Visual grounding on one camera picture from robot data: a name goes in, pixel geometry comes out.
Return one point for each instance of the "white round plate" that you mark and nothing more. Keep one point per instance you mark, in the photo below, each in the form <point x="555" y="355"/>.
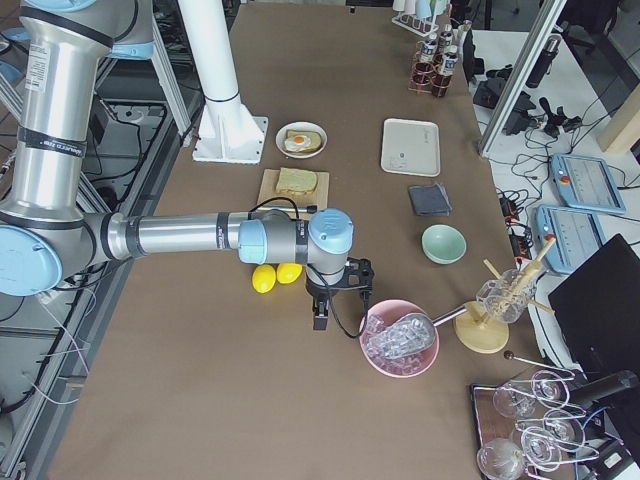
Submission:
<point x="300" y="126"/>

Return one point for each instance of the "clear ice cubes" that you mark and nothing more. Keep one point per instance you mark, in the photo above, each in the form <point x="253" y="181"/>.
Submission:
<point x="403" y="366"/>

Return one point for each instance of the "teach pendant near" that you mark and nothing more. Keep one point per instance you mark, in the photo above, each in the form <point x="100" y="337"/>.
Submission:
<point x="578" y="236"/>

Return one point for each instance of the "tea bottle three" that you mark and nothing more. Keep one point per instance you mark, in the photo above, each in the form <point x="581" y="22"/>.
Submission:
<point x="449" y="61"/>

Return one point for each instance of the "bread slice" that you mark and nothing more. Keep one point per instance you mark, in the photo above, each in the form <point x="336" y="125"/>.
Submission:
<point x="296" y="181"/>
<point x="315" y="138"/>

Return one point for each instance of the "wine glass rack tray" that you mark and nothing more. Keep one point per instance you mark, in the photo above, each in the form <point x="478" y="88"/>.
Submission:
<point x="528" y="427"/>

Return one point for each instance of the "fried egg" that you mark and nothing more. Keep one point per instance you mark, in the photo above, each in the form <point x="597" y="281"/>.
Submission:
<point x="297" y="143"/>

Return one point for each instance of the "grey folded cloth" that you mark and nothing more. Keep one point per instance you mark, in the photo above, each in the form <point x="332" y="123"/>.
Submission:
<point x="431" y="200"/>

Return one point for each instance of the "yellow lemon near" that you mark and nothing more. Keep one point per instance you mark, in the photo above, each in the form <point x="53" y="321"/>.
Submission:
<point x="264" y="278"/>

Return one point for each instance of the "pink bowl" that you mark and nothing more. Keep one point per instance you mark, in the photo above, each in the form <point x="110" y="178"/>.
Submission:
<point x="385" y="313"/>

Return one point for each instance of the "teach pendant far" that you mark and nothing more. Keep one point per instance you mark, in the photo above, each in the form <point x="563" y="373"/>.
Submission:
<point x="586" y="183"/>

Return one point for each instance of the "green ceramic bowl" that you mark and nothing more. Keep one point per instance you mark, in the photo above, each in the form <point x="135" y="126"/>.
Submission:
<point x="443" y="244"/>

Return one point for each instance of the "yellow lemon far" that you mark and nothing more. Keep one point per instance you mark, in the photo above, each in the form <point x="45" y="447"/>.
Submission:
<point x="288" y="273"/>

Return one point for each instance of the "tea bottle one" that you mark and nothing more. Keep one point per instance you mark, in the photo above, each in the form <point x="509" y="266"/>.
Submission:
<point x="429" y="49"/>

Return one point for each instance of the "metal ice scoop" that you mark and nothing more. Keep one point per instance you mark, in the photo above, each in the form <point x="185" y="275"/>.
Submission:
<point x="411" y="334"/>

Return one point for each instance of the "yellow lemon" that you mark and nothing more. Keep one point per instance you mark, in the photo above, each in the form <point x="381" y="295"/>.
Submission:
<point x="288" y="273"/>
<point x="264" y="278"/>

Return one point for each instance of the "tea bottle two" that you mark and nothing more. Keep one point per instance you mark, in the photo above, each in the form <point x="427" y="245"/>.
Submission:
<point x="445" y="38"/>

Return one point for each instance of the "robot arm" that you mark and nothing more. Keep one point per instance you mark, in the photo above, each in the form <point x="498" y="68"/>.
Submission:
<point x="45" y="238"/>

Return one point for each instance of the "teach pendant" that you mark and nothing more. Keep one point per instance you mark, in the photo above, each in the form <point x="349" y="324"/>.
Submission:
<point x="578" y="236"/>
<point x="586" y="183"/>

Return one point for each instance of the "glass mug on stand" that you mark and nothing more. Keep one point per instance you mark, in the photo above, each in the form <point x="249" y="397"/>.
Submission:
<point x="501" y="300"/>

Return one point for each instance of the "black thermos bottle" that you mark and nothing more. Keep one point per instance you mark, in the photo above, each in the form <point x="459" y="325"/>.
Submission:
<point x="544" y="61"/>

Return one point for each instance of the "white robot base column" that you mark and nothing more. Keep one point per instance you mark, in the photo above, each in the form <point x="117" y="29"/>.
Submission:
<point x="228" y="132"/>

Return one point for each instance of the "cream rabbit tray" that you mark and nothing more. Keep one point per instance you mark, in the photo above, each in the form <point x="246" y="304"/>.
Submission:
<point x="410" y="147"/>

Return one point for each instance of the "copper wire bottle rack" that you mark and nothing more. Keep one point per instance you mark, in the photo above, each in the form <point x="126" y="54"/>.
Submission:
<point x="425" y="78"/>

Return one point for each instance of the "wooden cup stand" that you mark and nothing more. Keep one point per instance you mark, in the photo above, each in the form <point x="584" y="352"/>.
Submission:
<point x="480" y="332"/>

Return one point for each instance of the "black laptop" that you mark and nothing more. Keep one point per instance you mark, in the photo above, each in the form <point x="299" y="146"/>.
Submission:
<point x="597" y="309"/>

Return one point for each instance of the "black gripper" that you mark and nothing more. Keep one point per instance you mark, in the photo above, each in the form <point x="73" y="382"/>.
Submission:
<point x="317" y="292"/>

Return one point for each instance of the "bamboo cutting board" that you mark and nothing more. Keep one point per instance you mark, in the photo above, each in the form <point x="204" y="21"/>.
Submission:
<point x="319" y="197"/>

